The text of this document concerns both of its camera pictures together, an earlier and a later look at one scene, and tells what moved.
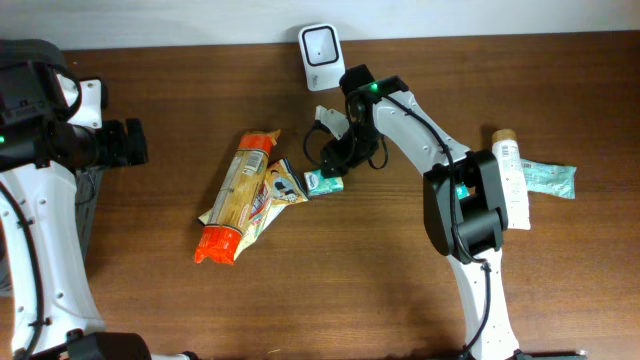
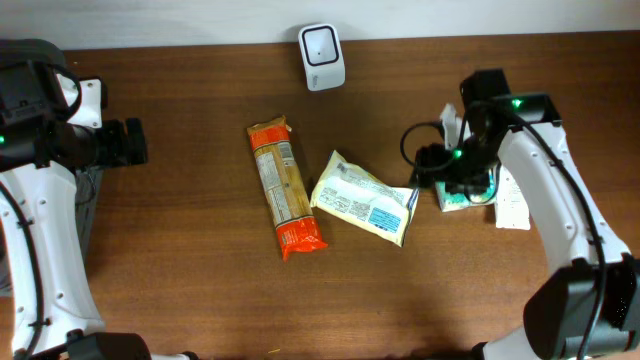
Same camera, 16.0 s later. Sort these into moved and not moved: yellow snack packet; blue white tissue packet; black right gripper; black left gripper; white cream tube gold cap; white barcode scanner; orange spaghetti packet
Moved: yellow snack packet; orange spaghetti packet; black right gripper; blue white tissue packet
Not moved: black left gripper; white cream tube gold cap; white barcode scanner
